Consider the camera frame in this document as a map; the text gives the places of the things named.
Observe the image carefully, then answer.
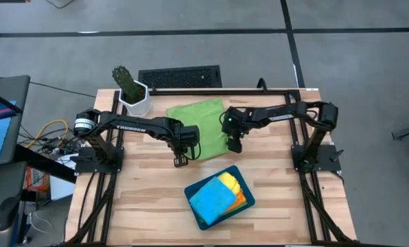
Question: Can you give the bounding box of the orange microfiber towel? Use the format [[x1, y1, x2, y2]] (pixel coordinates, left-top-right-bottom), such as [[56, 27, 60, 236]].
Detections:
[[223, 189, 248, 216]]

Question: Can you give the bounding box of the orange bag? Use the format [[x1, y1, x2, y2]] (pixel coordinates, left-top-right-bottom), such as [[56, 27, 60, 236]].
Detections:
[[24, 167, 51, 193]]

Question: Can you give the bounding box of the black cable bundle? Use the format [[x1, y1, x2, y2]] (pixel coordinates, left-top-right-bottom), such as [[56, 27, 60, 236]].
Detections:
[[19, 116, 95, 155]]

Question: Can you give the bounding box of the black monitor stand bar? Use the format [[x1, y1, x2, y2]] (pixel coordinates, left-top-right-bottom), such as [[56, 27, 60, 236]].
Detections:
[[14, 143, 78, 185]]

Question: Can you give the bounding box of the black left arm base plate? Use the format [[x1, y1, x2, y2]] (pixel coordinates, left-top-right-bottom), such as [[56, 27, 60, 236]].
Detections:
[[74, 146, 125, 174]]

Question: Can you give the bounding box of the black aluminium table frame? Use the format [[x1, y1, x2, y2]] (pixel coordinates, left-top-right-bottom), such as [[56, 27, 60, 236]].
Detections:
[[58, 87, 360, 247]]

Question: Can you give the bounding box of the yellow microfiber towel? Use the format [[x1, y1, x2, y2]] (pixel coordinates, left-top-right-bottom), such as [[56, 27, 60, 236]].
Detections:
[[217, 172, 242, 196]]

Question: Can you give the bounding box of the white hexagonal plant pot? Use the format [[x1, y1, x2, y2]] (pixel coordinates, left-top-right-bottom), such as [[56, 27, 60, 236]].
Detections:
[[118, 80, 152, 117]]

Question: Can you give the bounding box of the blue microfiber towel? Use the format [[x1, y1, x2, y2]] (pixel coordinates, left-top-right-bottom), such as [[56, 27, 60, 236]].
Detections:
[[189, 176, 238, 226]]

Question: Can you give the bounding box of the thin black floor cable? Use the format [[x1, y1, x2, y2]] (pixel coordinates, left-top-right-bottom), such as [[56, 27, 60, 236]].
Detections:
[[29, 81, 97, 99]]

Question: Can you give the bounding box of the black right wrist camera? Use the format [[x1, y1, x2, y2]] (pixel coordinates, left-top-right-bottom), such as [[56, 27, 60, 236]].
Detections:
[[226, 137, 244, 154]]

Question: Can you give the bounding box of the teal plastic bin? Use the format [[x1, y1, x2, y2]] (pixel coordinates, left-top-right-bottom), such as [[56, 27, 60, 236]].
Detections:
[[183, 165, 256, 231]]

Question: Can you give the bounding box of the white cable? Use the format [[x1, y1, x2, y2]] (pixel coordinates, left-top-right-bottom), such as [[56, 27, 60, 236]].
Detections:
[[29, 211, 54, 234]]

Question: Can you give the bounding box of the tilted monitor with blue screen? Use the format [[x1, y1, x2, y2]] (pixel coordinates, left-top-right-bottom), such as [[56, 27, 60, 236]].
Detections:
[[0, 75, 31, 169]]

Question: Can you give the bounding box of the white power adapter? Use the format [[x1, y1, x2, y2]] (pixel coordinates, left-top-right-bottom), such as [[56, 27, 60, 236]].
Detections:
[[56, 153, 80, 171]]

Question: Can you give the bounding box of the black computer mouse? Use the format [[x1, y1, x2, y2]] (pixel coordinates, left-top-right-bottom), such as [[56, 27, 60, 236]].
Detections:
[[0, 195, 22, 233]]

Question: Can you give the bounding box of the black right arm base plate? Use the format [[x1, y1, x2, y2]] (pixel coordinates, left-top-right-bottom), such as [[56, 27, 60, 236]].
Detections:
[[291, 143, 342, 173]]

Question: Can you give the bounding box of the yellow cable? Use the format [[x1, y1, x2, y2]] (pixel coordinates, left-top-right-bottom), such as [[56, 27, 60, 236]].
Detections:
[[25, 119, 69, 149]]

